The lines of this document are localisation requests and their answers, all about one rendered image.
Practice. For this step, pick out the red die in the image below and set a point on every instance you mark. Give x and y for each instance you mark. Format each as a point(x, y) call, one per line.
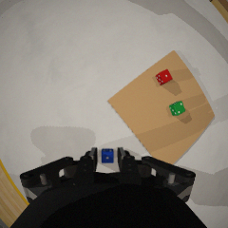
point(164, 77)

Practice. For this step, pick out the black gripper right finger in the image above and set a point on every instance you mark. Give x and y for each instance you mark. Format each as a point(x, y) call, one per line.
point(168, 175)

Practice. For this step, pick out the blue die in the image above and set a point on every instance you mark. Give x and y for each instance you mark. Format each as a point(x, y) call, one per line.
point(107, 155)

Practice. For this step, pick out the tan flat mat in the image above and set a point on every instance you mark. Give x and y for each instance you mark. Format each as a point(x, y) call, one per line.
point(143, 105)

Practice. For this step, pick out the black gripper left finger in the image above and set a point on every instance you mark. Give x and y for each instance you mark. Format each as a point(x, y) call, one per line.
point(37, 180)

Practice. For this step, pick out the green die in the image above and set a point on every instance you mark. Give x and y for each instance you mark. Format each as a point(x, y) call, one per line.
point(177, 108)

